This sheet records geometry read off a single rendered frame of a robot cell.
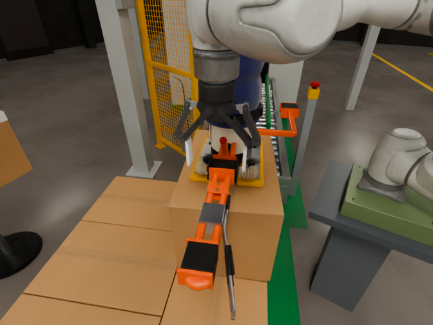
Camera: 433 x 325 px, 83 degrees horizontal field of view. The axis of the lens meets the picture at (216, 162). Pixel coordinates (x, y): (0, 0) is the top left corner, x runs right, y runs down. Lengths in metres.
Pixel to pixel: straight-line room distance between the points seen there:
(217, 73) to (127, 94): 1.89
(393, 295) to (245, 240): 1.30
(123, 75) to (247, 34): 2.00
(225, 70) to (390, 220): 0.96
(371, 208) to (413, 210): 0.16
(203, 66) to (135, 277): 0.97
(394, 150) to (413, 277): 1.22
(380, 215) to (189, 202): 0.77
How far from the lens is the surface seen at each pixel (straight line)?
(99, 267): 1.31
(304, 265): 1.96
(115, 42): 2.24
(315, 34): 0.30
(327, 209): 1.24
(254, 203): 0.90
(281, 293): 1.80
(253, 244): 0.99
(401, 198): 1.30
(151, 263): 1.25
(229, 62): 0.47
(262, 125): 2.36
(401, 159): 1.19
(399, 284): 2.14
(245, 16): 0.32
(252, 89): 0.89
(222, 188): 0.72
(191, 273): 0.54
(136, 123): 2.41
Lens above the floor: 1.56
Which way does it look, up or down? 34 degrees down
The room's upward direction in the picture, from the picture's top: straight up
